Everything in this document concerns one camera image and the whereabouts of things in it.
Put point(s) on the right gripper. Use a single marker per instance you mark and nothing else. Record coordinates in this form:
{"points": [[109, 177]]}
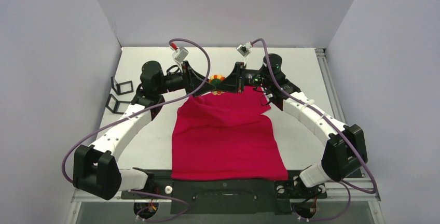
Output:
{"points": [[239, 78]]}

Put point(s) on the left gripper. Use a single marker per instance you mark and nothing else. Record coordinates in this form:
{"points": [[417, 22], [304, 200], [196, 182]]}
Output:
{"points": [[191, 76]]}

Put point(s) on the orange yellow pompom brooch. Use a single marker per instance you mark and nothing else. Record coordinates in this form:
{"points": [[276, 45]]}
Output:
{"points": [[215, 80]]}

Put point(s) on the red t-shirt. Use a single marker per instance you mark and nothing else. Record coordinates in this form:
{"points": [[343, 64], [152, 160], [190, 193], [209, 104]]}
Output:
{"points": [[226, 136]]}

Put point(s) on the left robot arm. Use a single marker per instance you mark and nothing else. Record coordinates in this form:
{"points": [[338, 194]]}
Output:
{"points": [[96, 168]]}

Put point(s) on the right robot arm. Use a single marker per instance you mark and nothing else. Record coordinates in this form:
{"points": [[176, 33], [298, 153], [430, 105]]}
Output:
{"points": [[344, 146]]}

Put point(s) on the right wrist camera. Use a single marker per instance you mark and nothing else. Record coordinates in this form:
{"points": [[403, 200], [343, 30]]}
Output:
{"points": [[244, 49]]}

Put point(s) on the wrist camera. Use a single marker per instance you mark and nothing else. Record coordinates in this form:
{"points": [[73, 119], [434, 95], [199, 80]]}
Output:
{"points": [[179, 55], [244, 49]]}

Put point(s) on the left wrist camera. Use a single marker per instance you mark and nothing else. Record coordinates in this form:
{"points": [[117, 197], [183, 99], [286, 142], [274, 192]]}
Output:
{"points": [[179, 55]]}

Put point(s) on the black frame stand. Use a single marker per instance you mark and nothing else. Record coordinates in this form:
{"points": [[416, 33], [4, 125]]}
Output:
{"points": [[116, 106], [122, 88]]}

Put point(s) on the aluminium side rail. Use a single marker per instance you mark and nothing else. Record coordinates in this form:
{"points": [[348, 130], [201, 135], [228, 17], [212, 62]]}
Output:
{"points": [[329, 85]]}

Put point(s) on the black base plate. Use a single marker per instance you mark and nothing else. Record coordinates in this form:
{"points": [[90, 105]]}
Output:
{"points": [[231, 196]]}

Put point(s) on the aluminium front rail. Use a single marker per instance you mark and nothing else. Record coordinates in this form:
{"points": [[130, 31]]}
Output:
{"points": [[342, 205]]}

